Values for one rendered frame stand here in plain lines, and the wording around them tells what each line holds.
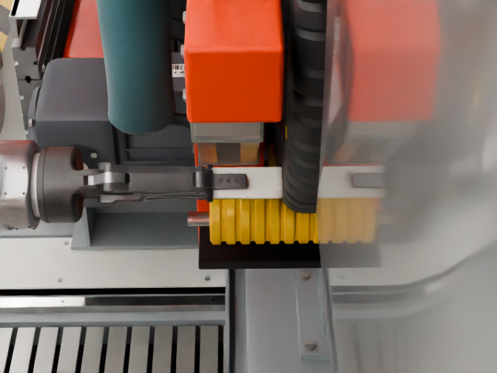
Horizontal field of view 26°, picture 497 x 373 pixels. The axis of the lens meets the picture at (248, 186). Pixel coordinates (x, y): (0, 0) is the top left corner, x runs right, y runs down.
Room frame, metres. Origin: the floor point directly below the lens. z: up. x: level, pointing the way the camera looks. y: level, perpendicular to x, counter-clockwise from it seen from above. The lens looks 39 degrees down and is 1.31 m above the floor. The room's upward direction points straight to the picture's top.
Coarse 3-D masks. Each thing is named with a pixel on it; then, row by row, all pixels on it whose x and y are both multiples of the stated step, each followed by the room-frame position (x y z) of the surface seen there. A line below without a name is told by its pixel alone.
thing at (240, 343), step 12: (228, 276) 1.18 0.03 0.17; (240, 276) 1.20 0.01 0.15; (228, 288) 1.15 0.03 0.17; (240, 288) 1.18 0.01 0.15; (228, 300) 1.13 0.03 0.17; (240, 300) 1.15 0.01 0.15; (228, 312) 1.10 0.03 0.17; (240, 312) 1.12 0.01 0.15; (228, 324) 1.08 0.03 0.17; (240, 324) 1.10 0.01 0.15; (228, 336) 1.06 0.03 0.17; (240, 336) 1.08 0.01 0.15; (228, 348) 1.03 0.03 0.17; (240, 348) 1.05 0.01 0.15; (228, 360) 1.01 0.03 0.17; (240, 360) 1.03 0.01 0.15; (228, 372) 0.99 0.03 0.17; (240, 372) 1.01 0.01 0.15
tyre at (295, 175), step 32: (320, 0) 0.71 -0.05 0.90; (320, 32) 0.71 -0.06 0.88; (288, 64) 0.77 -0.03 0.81; (320, 64) 0.71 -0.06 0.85; (288, 96) 0.75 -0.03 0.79; (320, 96) 0.71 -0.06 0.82; (288, 128) 0.75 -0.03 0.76; (320, 128) 0.71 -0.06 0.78; (288, 160) 0.75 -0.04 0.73; (288, 192) 0.78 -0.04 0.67
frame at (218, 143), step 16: (192, 128) 0.77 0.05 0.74; (208, 128) 0.77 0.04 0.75; (224, 128) 0.77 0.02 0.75; (240, 128) 0.77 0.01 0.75; (256, 128) 0.77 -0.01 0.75; (208, 144) 0.80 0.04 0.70; (224, 144) 0.91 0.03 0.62; (240, 144) 0.82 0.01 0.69; (256, 144) 0.81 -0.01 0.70; (208, 160) 0.89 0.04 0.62; (224, 160) 0.90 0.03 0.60; (240, 160) 0.89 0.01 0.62; (256, 160) 0.89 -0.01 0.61
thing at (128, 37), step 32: (96, 0) 1.14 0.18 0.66; (128, 0) 1.11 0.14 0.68; (160, 0) 1.13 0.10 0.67; (128, 32) 1.11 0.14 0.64; (160, 32) 1.13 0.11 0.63; (128, 64) 1.11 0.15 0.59; (160, 64) 1.13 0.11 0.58; (128, 96) 1.11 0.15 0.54; (160, 96) 1.12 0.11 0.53; (128, 128) 1.11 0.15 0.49; (160, 128) 1.12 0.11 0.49
